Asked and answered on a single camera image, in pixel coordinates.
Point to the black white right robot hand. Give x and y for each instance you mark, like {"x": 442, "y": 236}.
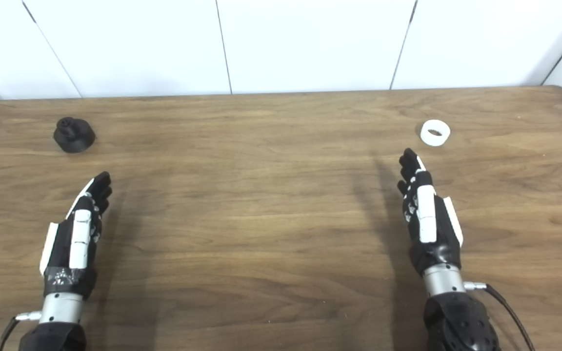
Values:
{"x": 426, "y": 219}

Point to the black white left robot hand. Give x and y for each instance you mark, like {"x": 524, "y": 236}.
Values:
{"x": 80, "y": 239}

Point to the round black plastic part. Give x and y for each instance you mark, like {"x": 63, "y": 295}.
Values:
{"x": 73, "y": 139}

